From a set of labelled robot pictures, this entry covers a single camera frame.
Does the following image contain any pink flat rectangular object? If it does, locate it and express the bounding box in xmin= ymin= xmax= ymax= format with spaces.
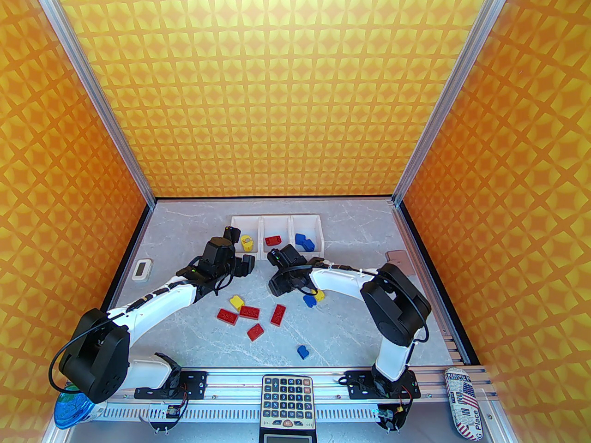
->
xmin=386 ymin=250 xmax=413 ymax=278

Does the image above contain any beige and black calculator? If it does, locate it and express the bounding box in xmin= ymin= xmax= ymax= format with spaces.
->
xmin=259 ymin=374 xmax=319 ymax=443

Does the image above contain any small electronics board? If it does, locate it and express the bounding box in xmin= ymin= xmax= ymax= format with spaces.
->
xmin=149 ymin=404 xmax=183 ymax=432
xmin=375 ymin=404 xmax=407 ymax=432

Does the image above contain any white slotted cable duct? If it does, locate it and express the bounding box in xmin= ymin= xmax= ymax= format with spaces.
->
xmin=99 ymin=404 xmax=386 ymax=422

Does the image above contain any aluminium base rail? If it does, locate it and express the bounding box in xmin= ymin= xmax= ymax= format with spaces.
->
xmin=67 ymin=368 xmax=501 ymax=402

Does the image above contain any white plastic bin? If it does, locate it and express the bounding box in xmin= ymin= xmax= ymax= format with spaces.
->
xmin=229 ymin=216 xmax=264 ymax=259
xmin=260 ymin=215 xmax=294 ymax=260
xmin=290 ymin=215 xmax=325 ymax=260

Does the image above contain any aluminium frame post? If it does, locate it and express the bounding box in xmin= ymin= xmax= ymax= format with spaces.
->
xmin=392 ymin=0 xmax=522 ymax=207
xmin=23 ymin=0 xmax=156 ymax=209

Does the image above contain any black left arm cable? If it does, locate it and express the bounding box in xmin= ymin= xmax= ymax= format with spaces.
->
xmin=50 ymin=266 xmax=231 ymax=391

